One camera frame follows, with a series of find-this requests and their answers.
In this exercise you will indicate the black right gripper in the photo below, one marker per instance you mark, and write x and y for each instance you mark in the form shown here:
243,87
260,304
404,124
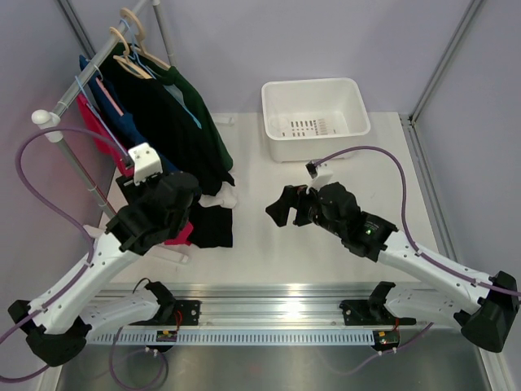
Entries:
279,211

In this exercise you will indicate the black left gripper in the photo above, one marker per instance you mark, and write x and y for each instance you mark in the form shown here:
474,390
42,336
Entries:
129,190

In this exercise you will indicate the pink t shirt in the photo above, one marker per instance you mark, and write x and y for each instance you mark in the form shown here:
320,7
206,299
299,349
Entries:
92,123

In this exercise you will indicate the light blue wire hanger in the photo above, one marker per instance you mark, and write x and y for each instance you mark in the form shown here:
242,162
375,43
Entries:
97,114

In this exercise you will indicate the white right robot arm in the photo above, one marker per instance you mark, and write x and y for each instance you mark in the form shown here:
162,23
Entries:
482,307

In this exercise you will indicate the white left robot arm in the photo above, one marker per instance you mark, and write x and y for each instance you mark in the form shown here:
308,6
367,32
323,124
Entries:
59,323

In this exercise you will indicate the blue t shirt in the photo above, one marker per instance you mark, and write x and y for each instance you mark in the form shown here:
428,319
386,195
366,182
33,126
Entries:
144,112

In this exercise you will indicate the black t shirt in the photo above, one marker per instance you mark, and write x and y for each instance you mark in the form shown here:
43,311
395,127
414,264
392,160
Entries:
215,168

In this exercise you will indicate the pink plastic hanger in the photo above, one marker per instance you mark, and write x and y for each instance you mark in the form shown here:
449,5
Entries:
109,97

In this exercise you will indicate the dark green t shirt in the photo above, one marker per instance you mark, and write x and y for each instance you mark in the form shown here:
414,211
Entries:
188,96

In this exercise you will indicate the beige wooden hanger front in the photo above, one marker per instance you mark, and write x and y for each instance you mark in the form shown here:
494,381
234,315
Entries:
125,61

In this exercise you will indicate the beige wooden hanger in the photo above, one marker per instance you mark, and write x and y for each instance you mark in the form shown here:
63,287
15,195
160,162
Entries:
140,37
125,61

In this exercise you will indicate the beige wooden hanger rear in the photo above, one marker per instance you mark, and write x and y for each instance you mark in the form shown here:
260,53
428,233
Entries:
140,37

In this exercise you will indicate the light blue hanger rear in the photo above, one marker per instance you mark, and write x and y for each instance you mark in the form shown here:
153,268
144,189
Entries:
134,57

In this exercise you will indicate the white plastic basket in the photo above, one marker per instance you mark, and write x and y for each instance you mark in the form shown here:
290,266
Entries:
309,119

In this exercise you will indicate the silver clothes rack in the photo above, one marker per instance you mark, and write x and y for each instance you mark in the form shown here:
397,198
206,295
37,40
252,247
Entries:
213,227

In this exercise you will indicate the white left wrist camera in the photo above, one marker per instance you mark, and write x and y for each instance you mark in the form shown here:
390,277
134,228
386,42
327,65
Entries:
141,163

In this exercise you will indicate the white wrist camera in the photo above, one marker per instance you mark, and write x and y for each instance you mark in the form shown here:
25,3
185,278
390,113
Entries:
141,163
320,176

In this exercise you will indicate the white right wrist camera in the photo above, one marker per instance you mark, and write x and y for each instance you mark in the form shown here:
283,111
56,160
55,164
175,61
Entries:
320,176

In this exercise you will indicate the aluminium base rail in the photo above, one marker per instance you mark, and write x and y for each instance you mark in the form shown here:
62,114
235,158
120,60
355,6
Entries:
305,305

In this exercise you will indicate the white slotted cable duct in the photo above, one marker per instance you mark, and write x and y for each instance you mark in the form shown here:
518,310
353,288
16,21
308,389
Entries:
199,337

